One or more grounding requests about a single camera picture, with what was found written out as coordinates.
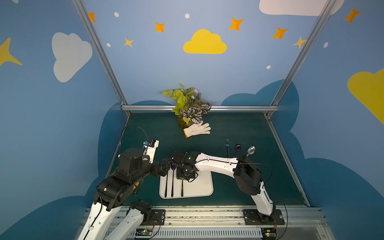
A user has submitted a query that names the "white work glove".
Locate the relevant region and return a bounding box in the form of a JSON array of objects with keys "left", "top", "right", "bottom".
[{"left": 183, "top": 123, "right": 211, "bottom": 138}]

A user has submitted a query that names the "controller board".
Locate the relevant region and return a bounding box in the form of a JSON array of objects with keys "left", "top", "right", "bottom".
[
  {"left": 135, "top": 229, "right": 154, "bottom": 238},
  {"left": 261, "top": 228, "right": 277, "bottom": 240}
]

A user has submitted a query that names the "right controller board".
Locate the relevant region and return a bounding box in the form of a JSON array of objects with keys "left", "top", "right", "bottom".
[{"left": 261, "top": 228, "right": 277, "bottom": 240}]

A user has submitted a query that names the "right table edge rail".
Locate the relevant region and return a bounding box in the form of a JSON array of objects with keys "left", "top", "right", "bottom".
[{"left": 265, "top": 112, "right": 311, "bottom": 207}]

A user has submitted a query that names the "table edge rail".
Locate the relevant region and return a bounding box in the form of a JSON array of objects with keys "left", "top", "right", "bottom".
[
  {"left": 265, "top": 112, "right": 311, "bottom": 207},
  {"left": 105, "top": 115, "right": 130, "bottom": 177}
]

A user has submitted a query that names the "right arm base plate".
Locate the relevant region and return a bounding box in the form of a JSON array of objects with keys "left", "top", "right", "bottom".
[{"left": 243, "top": 209, "right": 286, "bottom": 226}]

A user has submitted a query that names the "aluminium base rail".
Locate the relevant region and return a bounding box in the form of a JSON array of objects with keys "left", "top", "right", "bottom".
[{"left": 153, "top": 205, "right": 329, "bottom": 228}]

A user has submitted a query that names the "silver spoon pink handle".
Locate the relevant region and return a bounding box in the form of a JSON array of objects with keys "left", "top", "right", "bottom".
[{"left": 246, "top": 146, "right": 256, "bottom": 157}]

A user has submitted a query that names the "left controller board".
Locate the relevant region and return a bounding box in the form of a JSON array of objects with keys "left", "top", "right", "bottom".
[{"left": 135, "top": 229, "right": 154, "bottom": 238}]

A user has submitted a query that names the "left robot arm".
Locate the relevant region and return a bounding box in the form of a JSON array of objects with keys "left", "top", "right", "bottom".
[{"left": 78, "top": 148, "right": 172, "bottom": 240}]

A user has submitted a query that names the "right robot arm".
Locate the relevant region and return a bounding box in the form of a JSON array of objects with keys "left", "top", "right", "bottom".
[{"left": 172, "top": 151, "right": 276, "bottom": 217}]

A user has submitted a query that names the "blue fork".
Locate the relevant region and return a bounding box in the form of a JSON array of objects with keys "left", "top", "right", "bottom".
[{"left": 226, "top": 139, "right": 230, "bottom": 158}]

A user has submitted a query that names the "left table edge rail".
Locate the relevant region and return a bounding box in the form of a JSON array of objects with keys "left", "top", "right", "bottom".
[{"left": 105, "top": 115, "right": 130, "bottom": 177}]

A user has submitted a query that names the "teal iridescent fork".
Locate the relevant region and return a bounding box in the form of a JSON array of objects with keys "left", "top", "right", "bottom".
[{"left": 181, "top": 180, "right": 184, "bottom": 197}]

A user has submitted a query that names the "left aluminium corner post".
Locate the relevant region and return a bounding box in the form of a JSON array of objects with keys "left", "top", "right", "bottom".
[{"left": 72, "top": 0, "right": 131, "bottom": 118}]

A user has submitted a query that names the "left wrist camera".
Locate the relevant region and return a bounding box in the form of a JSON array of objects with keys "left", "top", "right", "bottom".
[{"left": 143, "top": 139, "right": 160, "bottom": 164}]

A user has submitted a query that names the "right aluminium corner post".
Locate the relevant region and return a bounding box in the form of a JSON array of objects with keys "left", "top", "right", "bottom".
[{"left": 271, "top": 0, "right": 337, "bottom": 112}]

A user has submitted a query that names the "purple spoon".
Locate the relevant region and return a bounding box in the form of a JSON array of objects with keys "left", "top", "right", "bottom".
[
  {"left": 235, "top": 144, "right": 242, "bottom": 153},
  {"left": 171, "top": 162, "right": 177, "bottom": 198}
]

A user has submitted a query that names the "potted artificial plant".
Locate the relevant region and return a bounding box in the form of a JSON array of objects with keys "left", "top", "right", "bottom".
[{"left": 162, "top": 84, "right": 212, "bottom": 129}]

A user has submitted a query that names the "purple fork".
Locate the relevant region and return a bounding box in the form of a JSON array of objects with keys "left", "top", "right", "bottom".
[{"left": 164, "top": 175, "right": 168, "bottom": 198}]

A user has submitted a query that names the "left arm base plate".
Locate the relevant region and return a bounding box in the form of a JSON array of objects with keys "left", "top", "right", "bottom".
[{"left": 141, "top": 209, "right": 166, "bottom": 226}]

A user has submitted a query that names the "aluminium corner post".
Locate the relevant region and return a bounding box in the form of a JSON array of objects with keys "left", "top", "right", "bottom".
[
  {"left": 271, "top": 0, "right": 337, "bottom": 112},
  {"left": 72, "top": 0, "right": 131, "bottom": 118}
]

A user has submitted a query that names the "white tray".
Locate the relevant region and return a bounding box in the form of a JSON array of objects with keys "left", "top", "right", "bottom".
[{"left": 159, "top": 170, "right": 214, "bottom": 199}]

